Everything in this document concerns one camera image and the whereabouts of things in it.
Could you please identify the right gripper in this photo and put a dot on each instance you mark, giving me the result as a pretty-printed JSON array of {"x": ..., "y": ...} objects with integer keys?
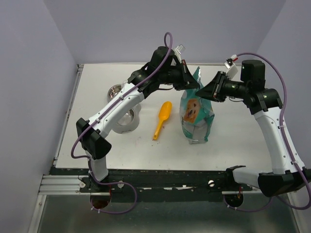
[{"x": 213, "y": 90}]

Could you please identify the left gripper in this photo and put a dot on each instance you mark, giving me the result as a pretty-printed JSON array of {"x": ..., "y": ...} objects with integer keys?
[{"x": 187, "y": 79}]

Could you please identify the green pet food bag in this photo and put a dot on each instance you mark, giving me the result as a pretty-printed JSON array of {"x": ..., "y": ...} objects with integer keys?
[{"x": 196, "y": 117}]

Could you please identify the yellow plastic scoop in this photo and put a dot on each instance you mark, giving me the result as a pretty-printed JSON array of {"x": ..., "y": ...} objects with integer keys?
[{"x": 163, "y": 115}]

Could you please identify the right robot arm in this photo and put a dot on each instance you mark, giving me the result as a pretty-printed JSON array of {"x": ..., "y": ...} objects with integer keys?
[{"x": 288, "y": 171}]

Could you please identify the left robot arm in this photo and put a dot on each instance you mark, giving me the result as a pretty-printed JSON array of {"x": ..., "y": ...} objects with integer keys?
[{"x": 165, "y": 67}]

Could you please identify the grey double bowl feeder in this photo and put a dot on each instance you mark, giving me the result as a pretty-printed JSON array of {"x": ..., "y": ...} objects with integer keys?
[{"x": 130, "y": 121}]

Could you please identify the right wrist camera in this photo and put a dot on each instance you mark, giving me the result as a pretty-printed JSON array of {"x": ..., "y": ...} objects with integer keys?
[{"x": 231, "y": 67}]

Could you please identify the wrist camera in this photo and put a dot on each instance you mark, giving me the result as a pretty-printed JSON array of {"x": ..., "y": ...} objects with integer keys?
[
  {"x": 231, "y": 67},
  {"x": 178, "y": 50}
]

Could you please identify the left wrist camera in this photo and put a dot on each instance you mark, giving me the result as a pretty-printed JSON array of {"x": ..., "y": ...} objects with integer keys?
[{"x": 178, "y": 50}]

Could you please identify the aluminium frame profile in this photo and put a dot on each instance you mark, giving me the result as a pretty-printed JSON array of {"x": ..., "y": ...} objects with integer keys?
[{"x": 150, "y": 180}]

